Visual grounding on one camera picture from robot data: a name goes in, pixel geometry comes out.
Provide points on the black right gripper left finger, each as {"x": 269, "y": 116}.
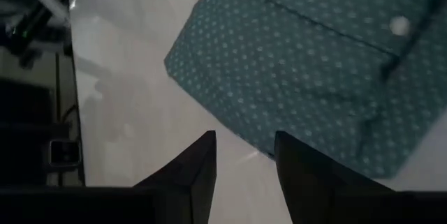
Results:
{"x": 181, "y": 196}

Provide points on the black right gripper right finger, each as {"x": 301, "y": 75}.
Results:
{"x": 314, "y": 196}

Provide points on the teal patterned shirt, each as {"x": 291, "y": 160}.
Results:
{"x": 279, "y": 77}

